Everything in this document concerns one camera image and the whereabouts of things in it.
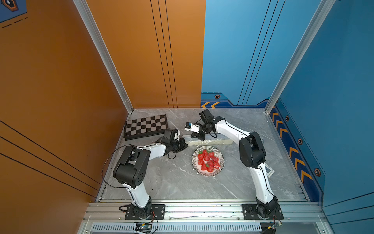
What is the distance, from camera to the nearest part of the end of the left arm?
78 cm

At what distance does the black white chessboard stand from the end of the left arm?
25 cm

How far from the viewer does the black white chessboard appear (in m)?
1.04
